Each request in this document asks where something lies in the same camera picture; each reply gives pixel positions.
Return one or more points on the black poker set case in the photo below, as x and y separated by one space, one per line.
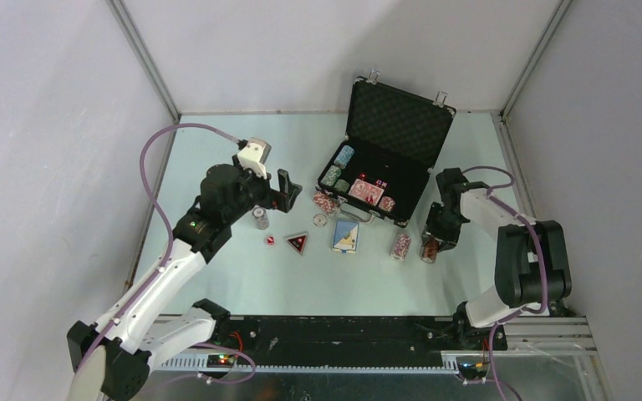
397 137

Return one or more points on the grey chip stack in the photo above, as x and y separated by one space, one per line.
260 216

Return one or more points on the red chip stack in case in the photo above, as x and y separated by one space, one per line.
387 204

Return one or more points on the blue poker chip stack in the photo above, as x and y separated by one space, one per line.
344 156

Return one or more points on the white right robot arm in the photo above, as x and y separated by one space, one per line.
531 267

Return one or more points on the orange brown chip stack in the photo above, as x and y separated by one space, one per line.
430 250

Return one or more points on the aluminium frame rail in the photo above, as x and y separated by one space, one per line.
542 335

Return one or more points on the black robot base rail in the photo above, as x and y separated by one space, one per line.
356 342

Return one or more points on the white dealer button chip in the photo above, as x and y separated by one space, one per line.
320 220

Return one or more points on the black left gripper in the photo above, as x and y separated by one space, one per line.
272 200

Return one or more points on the blue playing card deck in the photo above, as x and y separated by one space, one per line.
345 238

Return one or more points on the red white chip stack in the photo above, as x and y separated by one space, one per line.
401 247

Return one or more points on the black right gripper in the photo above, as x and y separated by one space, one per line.
447 238

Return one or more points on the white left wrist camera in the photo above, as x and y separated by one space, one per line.
252 155

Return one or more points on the short green chip stack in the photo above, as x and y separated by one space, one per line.
342 186

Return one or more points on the tall green chip stack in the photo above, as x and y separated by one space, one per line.
331 176

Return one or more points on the red playing card deck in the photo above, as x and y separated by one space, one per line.
360 189

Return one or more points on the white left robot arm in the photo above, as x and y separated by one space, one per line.
155 288

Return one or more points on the black red triangular button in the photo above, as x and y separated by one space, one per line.
297 241

